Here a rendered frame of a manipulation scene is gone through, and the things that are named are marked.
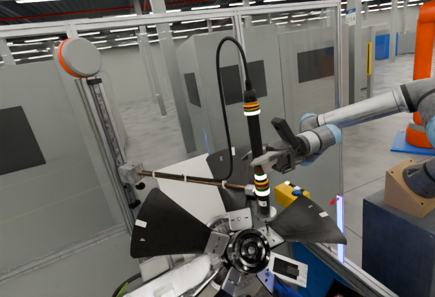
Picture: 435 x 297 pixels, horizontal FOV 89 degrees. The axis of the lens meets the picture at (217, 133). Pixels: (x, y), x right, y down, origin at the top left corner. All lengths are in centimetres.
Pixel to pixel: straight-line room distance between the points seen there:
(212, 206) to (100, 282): 87
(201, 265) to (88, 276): 87
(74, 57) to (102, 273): 115
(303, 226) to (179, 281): 45
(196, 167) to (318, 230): 55
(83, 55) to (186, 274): 91
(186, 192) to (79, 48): 73
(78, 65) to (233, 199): 79
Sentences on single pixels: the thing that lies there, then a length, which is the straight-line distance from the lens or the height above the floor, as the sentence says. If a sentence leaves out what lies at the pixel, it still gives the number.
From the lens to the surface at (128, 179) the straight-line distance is 108.
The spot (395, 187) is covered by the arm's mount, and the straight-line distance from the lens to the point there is 129.
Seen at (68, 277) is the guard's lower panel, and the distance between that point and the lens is 160.
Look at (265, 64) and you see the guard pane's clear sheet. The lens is 155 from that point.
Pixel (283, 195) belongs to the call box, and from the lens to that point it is 125.
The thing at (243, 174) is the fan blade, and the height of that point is 137.
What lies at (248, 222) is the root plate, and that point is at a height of 125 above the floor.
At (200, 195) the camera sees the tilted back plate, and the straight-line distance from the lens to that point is 102.
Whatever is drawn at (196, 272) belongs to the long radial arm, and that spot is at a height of 112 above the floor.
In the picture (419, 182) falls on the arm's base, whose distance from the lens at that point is 128.
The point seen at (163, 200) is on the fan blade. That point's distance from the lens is 72.
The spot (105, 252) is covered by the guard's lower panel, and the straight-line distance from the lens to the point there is 153.
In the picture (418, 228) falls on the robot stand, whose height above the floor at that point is 99.
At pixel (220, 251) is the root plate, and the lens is 80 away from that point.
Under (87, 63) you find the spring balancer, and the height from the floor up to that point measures 186.
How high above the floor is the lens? 175
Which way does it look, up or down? 17 degrees down
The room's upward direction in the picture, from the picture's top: 10 degrees counter-clockwise
